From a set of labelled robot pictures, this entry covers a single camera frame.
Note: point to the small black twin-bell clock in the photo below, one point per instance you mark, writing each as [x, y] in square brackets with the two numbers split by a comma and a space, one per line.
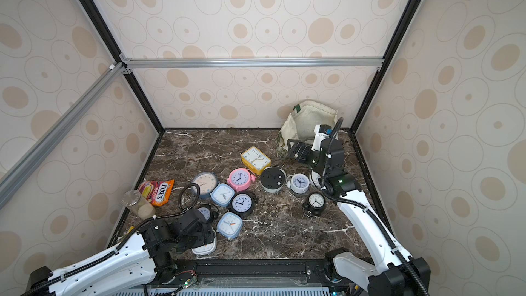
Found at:
[314, 204]

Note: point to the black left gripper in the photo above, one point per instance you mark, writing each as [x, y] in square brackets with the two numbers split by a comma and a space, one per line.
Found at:
[205, 238]

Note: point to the aluminium frame bar left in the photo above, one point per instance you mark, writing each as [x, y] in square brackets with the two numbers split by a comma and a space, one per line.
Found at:
[22, 170]

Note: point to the aluminium frame bar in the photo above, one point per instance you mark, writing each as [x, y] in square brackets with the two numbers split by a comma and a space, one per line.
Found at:
[184, 64]
[22, 170]

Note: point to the clear plastic jar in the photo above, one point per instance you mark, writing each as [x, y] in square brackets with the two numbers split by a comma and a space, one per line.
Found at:
[136, 203]

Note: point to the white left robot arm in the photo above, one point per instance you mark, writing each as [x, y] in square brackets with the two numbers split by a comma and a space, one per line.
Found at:
[142, 257]

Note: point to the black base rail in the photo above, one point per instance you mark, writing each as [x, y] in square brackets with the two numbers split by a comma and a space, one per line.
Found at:
[311, 272]

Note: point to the yellow snack packet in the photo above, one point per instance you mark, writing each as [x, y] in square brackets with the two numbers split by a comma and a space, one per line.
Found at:
[125, 233]

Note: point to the cream canvas tote bag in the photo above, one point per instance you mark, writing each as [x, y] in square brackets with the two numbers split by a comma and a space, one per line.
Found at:
[300, 123]

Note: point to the Fox's candy bag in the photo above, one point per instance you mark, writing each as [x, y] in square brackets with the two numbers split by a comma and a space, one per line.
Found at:
[156, 193]

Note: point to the blue square orange-hand clock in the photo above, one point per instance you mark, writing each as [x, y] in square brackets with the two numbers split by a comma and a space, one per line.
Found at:
[230, 225]

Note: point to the small white round clock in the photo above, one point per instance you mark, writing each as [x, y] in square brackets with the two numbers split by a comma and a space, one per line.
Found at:
[298, 183]

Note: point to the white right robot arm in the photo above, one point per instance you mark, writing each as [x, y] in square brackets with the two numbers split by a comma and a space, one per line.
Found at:
[393, 269]

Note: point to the aluminium frame bar rear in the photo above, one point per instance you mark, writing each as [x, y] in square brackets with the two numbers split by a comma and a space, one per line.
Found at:
[184, 64]

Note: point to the grey round alarm clock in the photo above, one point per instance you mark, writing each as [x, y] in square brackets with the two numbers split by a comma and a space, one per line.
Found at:
[207, 182]

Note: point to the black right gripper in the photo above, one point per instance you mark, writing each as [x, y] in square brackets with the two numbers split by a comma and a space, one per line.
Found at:
[306, 155]

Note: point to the small black round clock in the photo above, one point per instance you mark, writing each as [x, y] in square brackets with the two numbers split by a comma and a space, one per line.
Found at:
[209, 212]

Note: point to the white square alarm clock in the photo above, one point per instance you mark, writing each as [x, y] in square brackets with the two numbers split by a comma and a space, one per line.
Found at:
[206, 249]

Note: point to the yellow square alarm clock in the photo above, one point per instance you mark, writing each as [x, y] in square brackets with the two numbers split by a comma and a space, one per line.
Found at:
[255, 160]

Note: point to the black twin-bell alarm clock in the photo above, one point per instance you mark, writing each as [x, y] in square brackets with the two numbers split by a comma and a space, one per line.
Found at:
[243, 204]

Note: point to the white clock black back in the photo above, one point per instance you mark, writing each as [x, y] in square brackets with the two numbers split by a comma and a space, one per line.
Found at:
[273, 179]

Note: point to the pink twin-bell alarm clock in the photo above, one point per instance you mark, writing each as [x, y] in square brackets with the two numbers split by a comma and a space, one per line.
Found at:
[241, 179]

